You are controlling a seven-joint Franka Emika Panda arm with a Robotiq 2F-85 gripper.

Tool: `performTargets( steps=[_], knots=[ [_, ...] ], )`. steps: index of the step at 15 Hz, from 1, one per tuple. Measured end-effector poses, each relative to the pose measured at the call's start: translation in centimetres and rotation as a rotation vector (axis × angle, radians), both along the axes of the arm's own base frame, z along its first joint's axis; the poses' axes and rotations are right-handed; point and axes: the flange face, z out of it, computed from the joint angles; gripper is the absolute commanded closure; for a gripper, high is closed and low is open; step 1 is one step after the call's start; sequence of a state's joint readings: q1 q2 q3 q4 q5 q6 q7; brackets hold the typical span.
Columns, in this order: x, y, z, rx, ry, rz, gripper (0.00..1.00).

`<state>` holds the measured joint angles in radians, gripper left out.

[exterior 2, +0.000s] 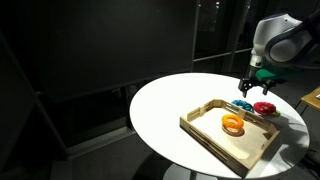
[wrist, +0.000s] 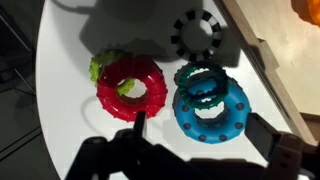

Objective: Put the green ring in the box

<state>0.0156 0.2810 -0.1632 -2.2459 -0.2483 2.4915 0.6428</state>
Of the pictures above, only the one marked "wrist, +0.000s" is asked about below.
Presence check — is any blue ring with dark dots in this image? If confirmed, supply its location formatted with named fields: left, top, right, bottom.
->
left=172, top=77, right=252, bottom=145

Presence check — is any black and white striped ring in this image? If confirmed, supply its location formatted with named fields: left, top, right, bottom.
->
left=170, top=9, right=223, bottom=63

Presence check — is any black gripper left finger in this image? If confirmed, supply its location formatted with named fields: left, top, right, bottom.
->
left=133, top=110, right=148, bottom=138

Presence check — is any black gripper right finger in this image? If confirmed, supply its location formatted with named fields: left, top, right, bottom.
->
left=244, top=112, right=305, bottom=180

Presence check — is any red ribbed ring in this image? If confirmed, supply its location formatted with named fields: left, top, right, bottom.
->
left=96, top=55, right=169, bottom=123

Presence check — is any wooden slatted box tray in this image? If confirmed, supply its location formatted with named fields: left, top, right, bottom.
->
left=215, top=0, right=320, bottom=148

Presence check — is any lime green knobbly ring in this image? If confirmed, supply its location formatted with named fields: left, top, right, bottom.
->
left=88, top=48, right=136, bottom=98

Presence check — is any orange ribbed ring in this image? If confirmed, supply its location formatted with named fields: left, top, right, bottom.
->
left=291, top=0, right=320, bottom=28

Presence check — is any dark green knobbly ring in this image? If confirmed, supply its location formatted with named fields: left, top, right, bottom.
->
left=176, top=62, right=230, bottom=111

